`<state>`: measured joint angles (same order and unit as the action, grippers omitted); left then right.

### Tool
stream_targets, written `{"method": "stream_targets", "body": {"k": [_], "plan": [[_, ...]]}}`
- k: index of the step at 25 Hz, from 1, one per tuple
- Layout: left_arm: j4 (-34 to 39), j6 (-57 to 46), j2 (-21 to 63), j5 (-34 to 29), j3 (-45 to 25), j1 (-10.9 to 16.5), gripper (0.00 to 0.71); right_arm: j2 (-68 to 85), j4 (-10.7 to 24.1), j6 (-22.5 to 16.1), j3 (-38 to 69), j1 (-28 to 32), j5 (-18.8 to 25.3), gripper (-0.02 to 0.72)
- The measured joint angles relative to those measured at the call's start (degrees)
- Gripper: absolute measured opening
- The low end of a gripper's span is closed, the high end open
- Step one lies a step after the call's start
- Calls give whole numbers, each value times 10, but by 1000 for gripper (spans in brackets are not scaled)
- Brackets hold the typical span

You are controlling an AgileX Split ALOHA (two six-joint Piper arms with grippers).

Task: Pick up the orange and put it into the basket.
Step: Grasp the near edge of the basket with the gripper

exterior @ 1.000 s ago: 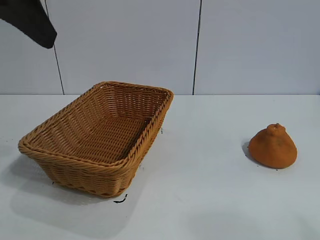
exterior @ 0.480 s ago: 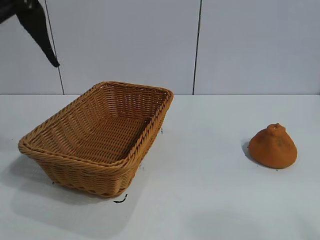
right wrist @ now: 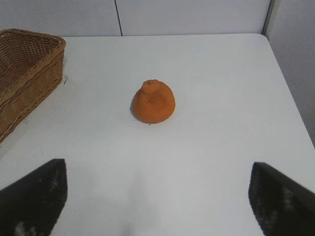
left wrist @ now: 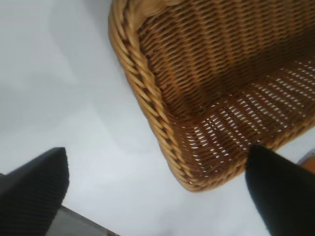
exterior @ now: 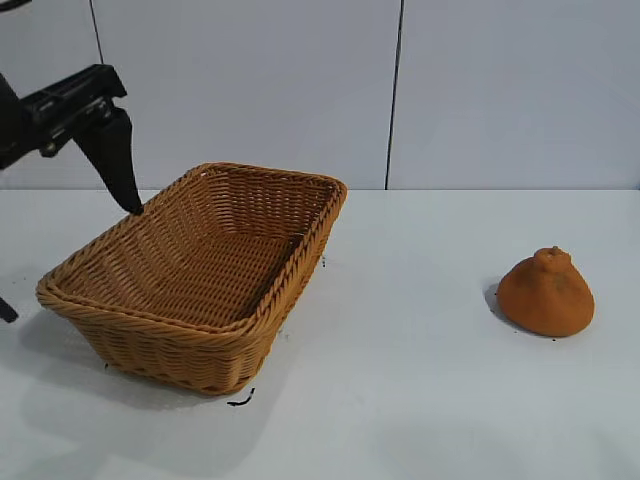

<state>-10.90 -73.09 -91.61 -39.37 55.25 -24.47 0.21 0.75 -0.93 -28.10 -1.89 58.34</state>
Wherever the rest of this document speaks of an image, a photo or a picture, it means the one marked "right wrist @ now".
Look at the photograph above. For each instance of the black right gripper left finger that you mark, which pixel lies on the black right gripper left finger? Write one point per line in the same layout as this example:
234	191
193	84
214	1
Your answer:
29	201

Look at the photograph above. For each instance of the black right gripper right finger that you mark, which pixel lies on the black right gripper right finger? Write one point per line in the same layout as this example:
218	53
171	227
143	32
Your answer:
283	201

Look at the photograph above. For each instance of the brown woven wicker basket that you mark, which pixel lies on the brown woven wicker basket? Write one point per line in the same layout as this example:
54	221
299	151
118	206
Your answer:
27	76

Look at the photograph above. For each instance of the knobbed orange fruit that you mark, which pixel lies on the knobbed orange fruit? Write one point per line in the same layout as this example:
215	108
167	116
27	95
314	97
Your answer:
153	103

